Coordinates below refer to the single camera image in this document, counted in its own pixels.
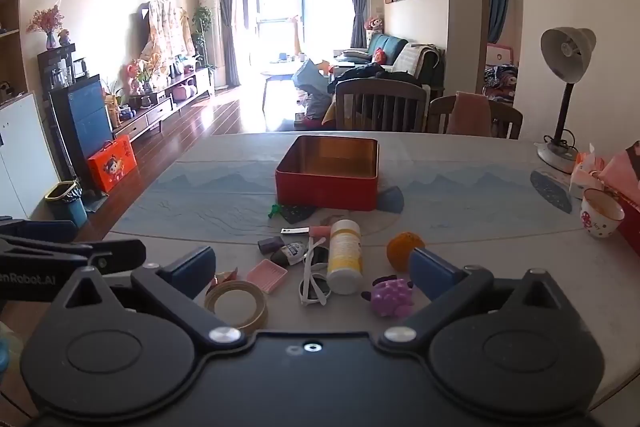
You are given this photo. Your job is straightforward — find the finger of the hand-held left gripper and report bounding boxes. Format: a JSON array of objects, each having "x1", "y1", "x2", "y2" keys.
[
  {"x1": 0, "y1": 217, "x2": 78, "y2": 240},
  {"x1": 0, "y1": 234, "x2": 147, "y2": 275}
]

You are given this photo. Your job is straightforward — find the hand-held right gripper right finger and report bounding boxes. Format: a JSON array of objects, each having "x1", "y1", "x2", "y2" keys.
[{"x1": 380, "y1": 247, "x2": 577, "y2": 349}]

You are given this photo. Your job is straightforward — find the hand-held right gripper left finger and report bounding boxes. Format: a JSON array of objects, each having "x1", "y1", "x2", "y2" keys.
[{"x1": 52, "y1": 246, "x2": 248, "y2": 350}]

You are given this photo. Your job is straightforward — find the orange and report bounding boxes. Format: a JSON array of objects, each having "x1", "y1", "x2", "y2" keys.
[{"x1": 386, "y1": 232, "x2": 426, "y2": 273}]

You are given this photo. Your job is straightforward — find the purple spiky toy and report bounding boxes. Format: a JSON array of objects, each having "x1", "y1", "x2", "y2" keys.
[{"x1": 361, "y1": 276, "x2": 417, "y2": 320}]

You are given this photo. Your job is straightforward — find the pink plastic tray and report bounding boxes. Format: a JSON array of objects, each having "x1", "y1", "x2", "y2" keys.
[{"x1": 245, "y1": 258, "x2": 289, "y2": 294}]

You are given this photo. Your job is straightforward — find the brown tape roll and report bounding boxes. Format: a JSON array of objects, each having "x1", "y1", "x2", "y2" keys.
[{"x1": 204, "y1": 279, "x2": 269, "y2": 335}]

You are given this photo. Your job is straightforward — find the white yellow-label bottle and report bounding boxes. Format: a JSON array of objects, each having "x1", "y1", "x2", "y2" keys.
[{"x1": 326, "y1": 219, "x2": 363, "y2": 296}]

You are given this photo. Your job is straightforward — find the small black-capped bottle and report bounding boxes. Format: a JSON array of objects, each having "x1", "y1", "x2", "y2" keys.
[{"x1": 270, "y1": 242, "x2": 308, "y2": 268}]

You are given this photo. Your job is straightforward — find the white sunglasses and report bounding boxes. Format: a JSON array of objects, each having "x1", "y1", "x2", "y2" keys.
[{"x1": 299, "y1": 234, "x2": 333, "y2": 308}]

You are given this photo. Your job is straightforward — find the pink-handled peeler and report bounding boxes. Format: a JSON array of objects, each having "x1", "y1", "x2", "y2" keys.
[{"x1": 280, "y1": 227, "x2": 331, "y2": 239}]

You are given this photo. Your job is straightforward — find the red tin box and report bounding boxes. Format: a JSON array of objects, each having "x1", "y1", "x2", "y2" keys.
[{"x1": 274, "y1": 135, "x2": 381, "y2": 212}]

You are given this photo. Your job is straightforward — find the teal trash bin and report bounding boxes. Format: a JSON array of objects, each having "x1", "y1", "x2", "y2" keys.
[{"x1": 45, "y1": 181, "x2": 88, "y2": 228}]

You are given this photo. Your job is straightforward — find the white cabinet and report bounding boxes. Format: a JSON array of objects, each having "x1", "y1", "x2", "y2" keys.
[{"x1": 0, "y1": 92, "x2": 61, "y2": 220}]

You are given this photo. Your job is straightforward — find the black cabinet blue panel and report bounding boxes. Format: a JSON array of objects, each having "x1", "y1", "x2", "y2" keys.
[{"x1": 39, "y1": 44, "x2": 113, "y2": 200}]

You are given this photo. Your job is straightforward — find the wooden TV stand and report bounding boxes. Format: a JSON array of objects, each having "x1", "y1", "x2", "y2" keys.
[{"x1": 107, "y1": 67, "x2": 216, "y2": 142}]

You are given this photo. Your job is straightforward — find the pink towel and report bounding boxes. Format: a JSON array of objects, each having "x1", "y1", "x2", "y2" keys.
[{"x1": 446, "y1": 92, "x2": 493, "y2": 138}]

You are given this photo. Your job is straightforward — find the wooden dining chair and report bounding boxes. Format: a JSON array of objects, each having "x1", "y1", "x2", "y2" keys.
[
  {"x1": 334, "y1": 79, "x2": 431, "y2": 132},
  {"x1": 427, "y1": 92, "x2": 523, "y2": 140}
]

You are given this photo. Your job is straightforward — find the white cup red print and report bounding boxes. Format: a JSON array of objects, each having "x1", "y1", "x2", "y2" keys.
[{"x1": 580, "y1": 188, "x2": 626, "y2": 239}]

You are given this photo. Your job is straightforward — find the pink flower vase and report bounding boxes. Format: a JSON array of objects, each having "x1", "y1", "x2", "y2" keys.
[{"x1": 27, "y1": 4, "x2": 66, "y2": 50}]

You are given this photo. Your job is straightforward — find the bed with printed bedding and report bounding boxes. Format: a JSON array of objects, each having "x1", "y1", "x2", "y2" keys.
[{"x1": 484, "y1": 44, "x2": 519, "y2": 105}]

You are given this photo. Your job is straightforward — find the black jacket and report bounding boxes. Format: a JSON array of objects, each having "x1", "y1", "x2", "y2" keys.
[{"x1": 327, "y1": 63, "x2": 421, "y2": 88}]

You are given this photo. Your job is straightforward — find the beige sofa throw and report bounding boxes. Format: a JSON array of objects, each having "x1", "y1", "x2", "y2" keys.
[{"x1": 400, "y1": 44, "x2": 443, "y2": 75}]

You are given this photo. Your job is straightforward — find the white coffee table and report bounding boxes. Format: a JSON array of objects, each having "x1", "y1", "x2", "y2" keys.
[{"x1": 260, "y1": 62, "x2": 301, "y2": 108}]

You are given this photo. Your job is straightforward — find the wooden shelf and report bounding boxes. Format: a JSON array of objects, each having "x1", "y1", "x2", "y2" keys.
[{"x1": 0, "y1": 0, "x2": 28, "y2": 102}]

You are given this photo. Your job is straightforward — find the blue paper bag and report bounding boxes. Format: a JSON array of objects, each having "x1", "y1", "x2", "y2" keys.
[{"x1": 292, "y1": 59, "x2": 333, "y2": 120}]

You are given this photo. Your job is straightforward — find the cloth-covered television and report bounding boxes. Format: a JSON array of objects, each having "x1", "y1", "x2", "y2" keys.
[{"x1": 140, "y1": 0, "x2": 196, "y2": 62}]

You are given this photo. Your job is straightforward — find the white floor air conditioner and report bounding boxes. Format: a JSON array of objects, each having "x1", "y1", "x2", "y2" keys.
[{"x1": 199, "y1": 0, "x2": 227, "y2": 88}]

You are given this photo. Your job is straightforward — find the teal sofa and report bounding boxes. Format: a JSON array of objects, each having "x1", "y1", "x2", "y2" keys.
[{"x1": 332, "y1": 32, "x2": 446, "y2": 92}]

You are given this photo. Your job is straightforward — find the green potted plant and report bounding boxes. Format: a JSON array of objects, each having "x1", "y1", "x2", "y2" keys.
[{"x1": 192, "y1": 7, "x2": 216, "y2": 72}]

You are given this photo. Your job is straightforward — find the grey desk lamp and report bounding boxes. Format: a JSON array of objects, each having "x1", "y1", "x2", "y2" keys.
[{"x1": 535, "y1": 27, "x2": 598, "y2": 172}]

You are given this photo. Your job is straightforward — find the blue curtain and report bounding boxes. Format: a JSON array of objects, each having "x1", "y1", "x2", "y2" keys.
[{"x1": 487, "y1": 0, "x2": 513, "y2": 45}]

